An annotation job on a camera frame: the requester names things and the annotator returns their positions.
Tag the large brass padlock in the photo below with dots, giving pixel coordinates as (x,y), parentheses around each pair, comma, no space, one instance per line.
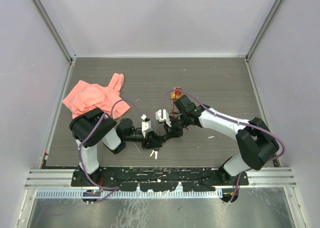
(173,97)

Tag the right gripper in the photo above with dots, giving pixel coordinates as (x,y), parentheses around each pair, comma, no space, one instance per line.
(171,133)

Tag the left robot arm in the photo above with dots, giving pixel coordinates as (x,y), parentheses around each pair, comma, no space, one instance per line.
(95,126)

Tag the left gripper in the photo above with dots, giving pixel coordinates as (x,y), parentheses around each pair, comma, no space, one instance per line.
(151,139)

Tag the red cable seal lock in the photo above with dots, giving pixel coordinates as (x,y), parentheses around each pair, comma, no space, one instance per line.
(173,111)

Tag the aluminium frame rail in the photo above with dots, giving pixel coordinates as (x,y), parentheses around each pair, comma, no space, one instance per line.
(268,177)

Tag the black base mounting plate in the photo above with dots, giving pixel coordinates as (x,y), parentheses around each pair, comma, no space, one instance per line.
(160,179)

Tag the black-headed key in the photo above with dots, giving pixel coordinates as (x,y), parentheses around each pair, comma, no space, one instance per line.
(156,151)

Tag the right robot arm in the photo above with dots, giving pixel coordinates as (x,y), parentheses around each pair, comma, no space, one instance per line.
(256,144)

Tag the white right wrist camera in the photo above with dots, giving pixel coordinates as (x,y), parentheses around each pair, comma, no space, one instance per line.
(162,116)

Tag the slotted cable duct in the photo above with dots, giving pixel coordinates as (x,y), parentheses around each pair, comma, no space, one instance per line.
(82,194)

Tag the pink cloth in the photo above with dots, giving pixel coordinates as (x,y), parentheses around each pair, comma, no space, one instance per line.
(85,97)

